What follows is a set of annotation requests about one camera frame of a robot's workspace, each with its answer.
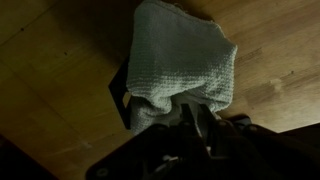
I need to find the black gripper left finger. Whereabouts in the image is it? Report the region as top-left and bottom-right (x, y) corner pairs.
(179, 104), (199, 136)

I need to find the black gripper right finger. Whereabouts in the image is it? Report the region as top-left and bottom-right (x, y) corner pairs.
(199, 104), (217, 134)

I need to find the white knitted towel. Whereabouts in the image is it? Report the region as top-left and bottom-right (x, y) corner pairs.
(126, 0), (237, 134)

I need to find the black perforated box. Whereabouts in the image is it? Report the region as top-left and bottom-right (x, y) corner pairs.
(108, 58), (131, 130)

